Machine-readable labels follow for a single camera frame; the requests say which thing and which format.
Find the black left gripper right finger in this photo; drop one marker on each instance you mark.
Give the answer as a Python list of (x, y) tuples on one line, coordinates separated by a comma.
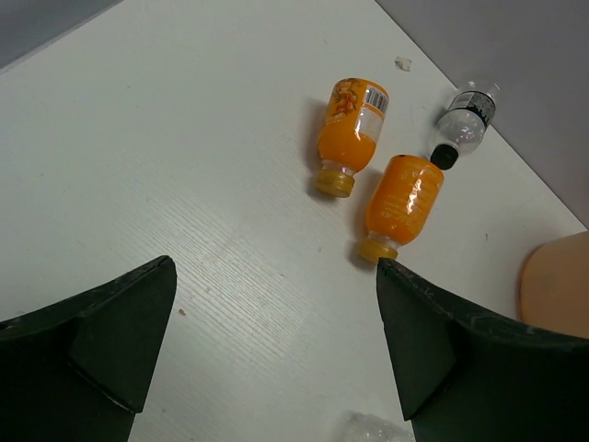
[(466, 373)]

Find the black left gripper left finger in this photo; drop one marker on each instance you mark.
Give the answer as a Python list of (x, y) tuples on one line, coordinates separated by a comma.
[(81, 369)]

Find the clear bottle blue-green label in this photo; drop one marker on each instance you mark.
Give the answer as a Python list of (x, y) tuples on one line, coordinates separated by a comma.
[(362, 427)]

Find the orange juice bottle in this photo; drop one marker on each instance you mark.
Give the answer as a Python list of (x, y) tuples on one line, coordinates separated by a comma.
[(351, 128), (400, 206)]

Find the orange plastic bin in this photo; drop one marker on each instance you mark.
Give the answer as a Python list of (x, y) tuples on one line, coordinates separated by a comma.
[(553, 286)]

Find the small clear black-cap bottle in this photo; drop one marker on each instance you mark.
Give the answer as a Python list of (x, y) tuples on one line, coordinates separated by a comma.
[(461, 127)]

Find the small white paper scrap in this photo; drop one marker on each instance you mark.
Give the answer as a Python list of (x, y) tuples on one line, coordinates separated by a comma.
[(403, 64)]

